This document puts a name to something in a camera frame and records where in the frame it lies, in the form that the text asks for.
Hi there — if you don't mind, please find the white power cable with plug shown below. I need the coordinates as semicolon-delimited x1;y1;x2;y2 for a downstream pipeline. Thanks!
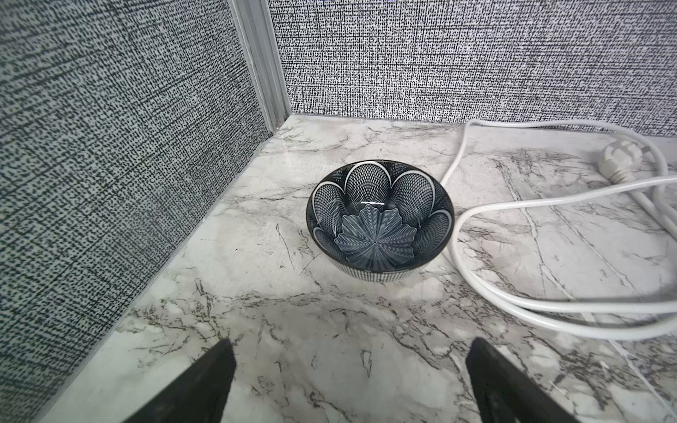
440;118;677;341

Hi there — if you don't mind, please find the black patterned ceramic bowl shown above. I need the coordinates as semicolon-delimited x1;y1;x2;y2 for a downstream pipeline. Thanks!
306;160;455;283

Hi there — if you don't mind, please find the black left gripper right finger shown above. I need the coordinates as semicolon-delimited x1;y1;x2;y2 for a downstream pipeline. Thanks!
465;338;577;422

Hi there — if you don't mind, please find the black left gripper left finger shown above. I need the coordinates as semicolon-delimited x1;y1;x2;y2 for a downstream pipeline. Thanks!
127;338;237;422

